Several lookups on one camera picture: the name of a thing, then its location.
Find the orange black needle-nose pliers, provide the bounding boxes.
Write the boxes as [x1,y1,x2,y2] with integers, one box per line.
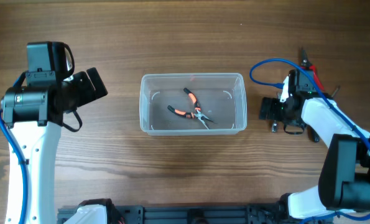
[167,88,214,129]

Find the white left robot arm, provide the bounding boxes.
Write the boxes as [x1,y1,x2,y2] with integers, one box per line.
[0,68,108,223]

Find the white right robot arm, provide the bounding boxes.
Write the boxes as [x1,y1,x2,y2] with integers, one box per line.
[259,92,370,223]

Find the clear plastic container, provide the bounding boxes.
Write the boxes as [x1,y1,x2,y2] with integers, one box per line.
[139,73,247,136]

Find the red black screwdriver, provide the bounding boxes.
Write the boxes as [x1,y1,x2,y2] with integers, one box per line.
[308,126,320,143]

